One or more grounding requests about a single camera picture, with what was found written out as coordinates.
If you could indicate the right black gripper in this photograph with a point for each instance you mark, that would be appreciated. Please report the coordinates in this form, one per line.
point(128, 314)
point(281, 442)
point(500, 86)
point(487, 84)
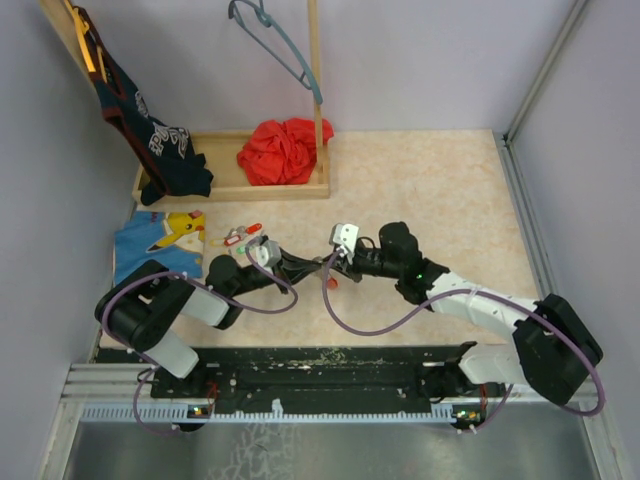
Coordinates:
point(352, 269)

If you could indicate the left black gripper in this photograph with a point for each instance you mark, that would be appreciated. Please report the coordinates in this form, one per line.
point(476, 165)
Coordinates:
point(290, 269)

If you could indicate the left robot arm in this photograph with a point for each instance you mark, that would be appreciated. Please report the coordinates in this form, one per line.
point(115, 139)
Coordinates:
point(139, 311)

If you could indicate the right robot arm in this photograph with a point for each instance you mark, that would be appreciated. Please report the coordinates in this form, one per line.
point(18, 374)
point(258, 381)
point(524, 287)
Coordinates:
point(546, 346)

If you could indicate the red crumpled cloth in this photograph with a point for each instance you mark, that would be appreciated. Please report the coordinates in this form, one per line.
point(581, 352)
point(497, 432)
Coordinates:
point(280, 153)

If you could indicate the blue pikachu shirt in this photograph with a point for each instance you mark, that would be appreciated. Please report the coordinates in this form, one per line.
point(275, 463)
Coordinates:
point(176, 240)

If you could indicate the wooden rack tray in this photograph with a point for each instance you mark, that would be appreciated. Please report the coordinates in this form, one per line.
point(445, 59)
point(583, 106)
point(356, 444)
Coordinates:
point(219, 147)

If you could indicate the dark navy jersey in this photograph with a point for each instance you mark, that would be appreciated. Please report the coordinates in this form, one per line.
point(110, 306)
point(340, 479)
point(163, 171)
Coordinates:
point(165, 153)

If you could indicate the teal clothes hanger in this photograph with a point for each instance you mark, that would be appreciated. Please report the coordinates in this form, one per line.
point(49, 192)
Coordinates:
point(253, 18)

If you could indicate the yellow clothes hanger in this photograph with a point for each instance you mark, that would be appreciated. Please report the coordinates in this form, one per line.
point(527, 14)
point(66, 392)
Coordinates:
point(91, 51)

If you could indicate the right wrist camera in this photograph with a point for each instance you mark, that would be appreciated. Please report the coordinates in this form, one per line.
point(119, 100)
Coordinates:
point(343, 239)

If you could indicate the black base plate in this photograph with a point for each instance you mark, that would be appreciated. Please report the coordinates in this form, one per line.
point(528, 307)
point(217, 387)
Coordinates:
point(314, 381)

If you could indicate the aluminium frame rail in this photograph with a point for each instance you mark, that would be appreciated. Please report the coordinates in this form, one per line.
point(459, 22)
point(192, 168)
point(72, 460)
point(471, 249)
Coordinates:
point(577, 153)

